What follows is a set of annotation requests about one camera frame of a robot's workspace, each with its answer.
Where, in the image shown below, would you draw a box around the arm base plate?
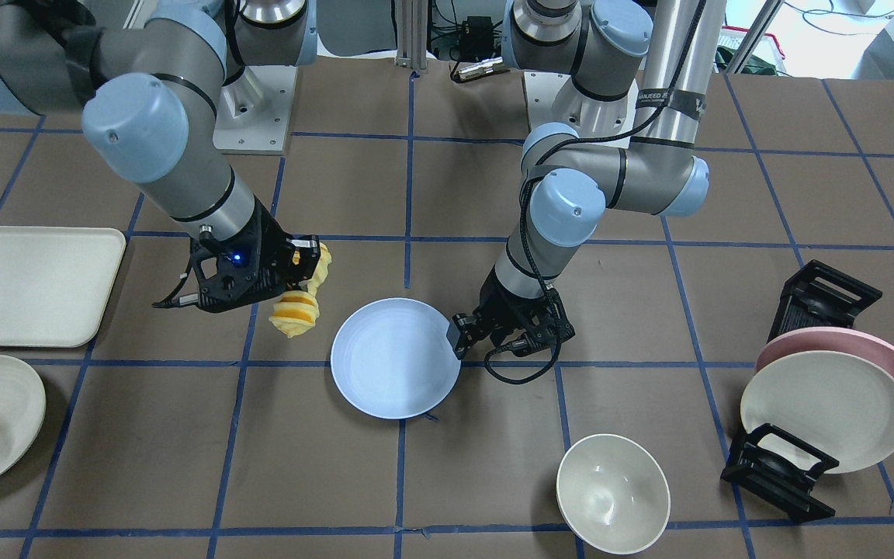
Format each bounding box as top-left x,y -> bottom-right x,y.
213,66 -> 299,156
524,71 -> 639,137

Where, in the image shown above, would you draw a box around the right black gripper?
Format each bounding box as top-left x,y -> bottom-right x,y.
154,200 -> 322,314

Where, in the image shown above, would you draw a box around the pink plate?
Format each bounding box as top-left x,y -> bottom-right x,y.
754,326 -> 894,379

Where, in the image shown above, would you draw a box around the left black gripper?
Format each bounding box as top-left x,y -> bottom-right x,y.
447,273 -> 575,359

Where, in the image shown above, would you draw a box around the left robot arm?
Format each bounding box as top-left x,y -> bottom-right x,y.
446,1 -> 725,358

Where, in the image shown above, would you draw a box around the cream plate in rack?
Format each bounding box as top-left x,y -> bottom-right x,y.
740,351 -> 894,474

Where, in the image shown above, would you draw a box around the black dish rack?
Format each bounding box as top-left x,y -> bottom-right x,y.
721,259 -> 885,523

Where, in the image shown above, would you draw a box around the blue plate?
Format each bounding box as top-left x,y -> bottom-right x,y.
330,297 -> 461,420

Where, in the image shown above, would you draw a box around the white bowl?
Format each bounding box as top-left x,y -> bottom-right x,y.
556,434 -> 673,555

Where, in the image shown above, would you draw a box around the white rectangular tray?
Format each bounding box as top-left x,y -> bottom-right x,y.
0,226 -> 126,348

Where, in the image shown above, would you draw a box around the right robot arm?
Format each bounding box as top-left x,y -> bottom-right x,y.
0,1 -> 330,314

